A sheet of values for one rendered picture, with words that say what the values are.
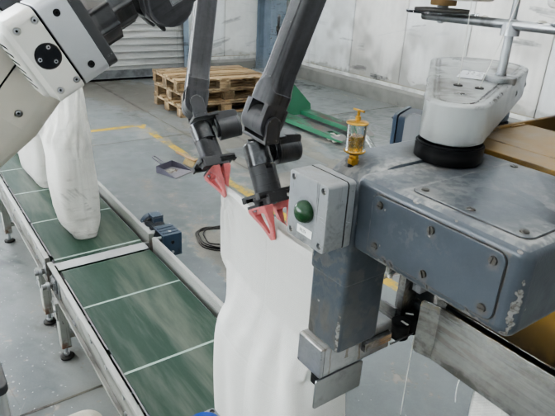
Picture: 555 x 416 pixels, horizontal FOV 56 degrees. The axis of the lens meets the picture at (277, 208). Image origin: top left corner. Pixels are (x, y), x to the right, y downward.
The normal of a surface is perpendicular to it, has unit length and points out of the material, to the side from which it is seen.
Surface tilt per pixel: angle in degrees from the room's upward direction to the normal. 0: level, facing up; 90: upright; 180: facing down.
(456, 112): 90
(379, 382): 0
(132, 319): 0
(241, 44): 90
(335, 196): 90
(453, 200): 0
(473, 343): 90
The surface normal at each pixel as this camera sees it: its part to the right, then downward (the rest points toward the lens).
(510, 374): -0.82, 0.19
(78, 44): 0.58, 0.36
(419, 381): 0.05, -0.91
